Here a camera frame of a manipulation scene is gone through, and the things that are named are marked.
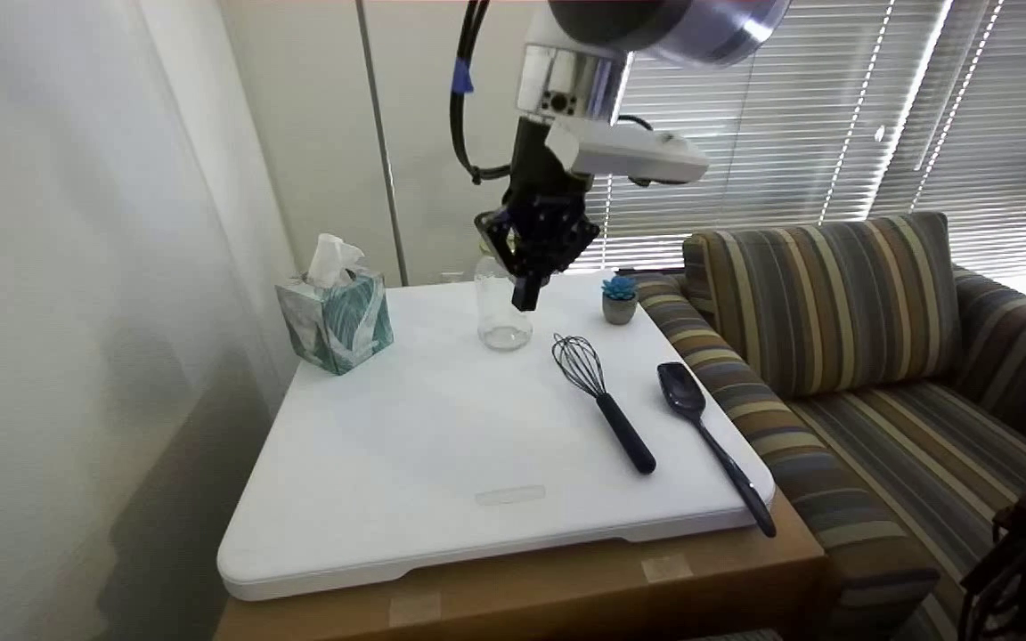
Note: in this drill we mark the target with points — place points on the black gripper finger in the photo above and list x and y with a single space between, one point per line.
526 290

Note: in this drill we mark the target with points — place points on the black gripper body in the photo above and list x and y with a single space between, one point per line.
542 222

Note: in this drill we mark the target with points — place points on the clear glass jar yellow lid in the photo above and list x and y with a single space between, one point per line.
498 324

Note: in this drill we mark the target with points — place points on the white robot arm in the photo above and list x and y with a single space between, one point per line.
577 57

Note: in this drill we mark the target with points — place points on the small blue succulent pot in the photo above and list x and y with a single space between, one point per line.
616 302

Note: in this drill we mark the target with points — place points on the black plastic spoon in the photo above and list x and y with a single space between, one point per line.
686 400

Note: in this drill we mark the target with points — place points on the teal patterned tissue box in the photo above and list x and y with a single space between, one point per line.
337 315

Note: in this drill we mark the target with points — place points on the white window blinds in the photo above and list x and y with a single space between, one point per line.
855 107

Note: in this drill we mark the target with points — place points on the cardboard box under board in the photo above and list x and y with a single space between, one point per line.
597 592

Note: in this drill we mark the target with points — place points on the striped sofa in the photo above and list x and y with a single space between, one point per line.
886 389

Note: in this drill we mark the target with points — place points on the black wire whisk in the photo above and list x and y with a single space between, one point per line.
577 363

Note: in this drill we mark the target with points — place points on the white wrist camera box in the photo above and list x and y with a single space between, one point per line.
597 146

